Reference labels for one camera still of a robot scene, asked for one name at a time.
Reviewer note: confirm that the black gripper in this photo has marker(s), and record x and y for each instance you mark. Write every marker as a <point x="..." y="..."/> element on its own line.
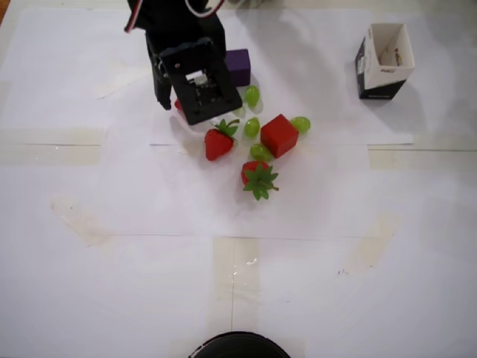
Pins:
<point x="161" y="89"/>

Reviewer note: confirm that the red plastic strawberry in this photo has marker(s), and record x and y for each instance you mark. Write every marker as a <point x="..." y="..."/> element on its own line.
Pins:
<point x="249" y="172"/>
<point x="216" y="145"/>
<point x="179" y="105"/>

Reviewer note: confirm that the purple wooden cube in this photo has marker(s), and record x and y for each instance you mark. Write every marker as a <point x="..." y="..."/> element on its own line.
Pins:
<point x="240" y="67"/>

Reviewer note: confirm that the white and black carton box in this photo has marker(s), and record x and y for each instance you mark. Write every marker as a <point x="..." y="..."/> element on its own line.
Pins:
<point x="380" y="80"/>

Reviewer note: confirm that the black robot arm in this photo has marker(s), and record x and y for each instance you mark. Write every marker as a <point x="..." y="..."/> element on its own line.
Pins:
<point x="167" y="11"/>

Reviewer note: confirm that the green plastic grape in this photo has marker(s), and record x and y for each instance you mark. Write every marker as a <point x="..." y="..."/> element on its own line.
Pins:
<point x="252" y="127"/>
<point x="302" y="125"/>
<point x="259" y="151"/>
<point x="252" y="95"/>
<point x="240" y="111"/>

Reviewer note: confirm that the red wooden cube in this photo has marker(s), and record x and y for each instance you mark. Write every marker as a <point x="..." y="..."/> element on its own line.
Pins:
<point x="279" y="136"/>

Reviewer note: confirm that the black round dome object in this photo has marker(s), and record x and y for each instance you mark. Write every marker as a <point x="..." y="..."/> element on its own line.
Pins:
<point x="238" y="348"/>

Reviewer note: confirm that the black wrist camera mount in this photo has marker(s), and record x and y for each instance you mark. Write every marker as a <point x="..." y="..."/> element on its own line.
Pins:
<point x="179" y="95"/>

